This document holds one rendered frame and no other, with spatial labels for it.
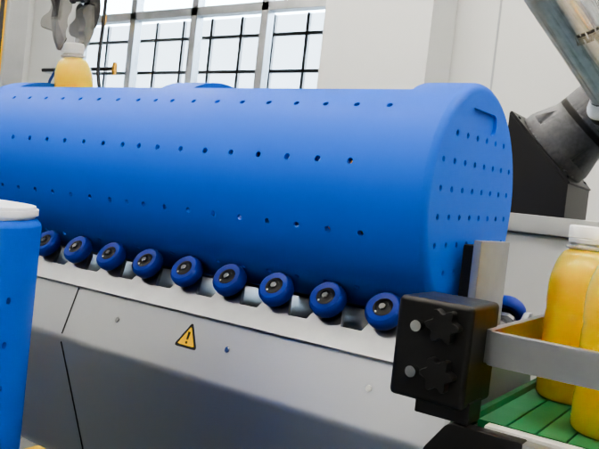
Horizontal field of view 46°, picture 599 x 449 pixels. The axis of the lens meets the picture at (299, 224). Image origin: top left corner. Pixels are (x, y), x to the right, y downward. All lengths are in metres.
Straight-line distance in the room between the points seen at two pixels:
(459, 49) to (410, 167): 3.32
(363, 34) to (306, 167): 3.21
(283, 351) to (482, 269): 0.25
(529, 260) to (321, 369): 0.86
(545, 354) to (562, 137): 1.07
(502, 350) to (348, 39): 3.48
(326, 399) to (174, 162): 0.36
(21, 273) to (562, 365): 0.50
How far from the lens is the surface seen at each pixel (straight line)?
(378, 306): 0.80
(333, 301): 0.83
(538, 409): 0.75
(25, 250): 0.74
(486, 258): 0.83
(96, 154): 1.06
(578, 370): 0.63
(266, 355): 0.87
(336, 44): 4.08
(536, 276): 1.60
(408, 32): 3.87
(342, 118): 0.83
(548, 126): 1.68
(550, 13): 1.41
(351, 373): 0.81
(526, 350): 0.64
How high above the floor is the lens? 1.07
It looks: 2 degrees down
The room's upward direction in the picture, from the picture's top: 6 degrees clockwise
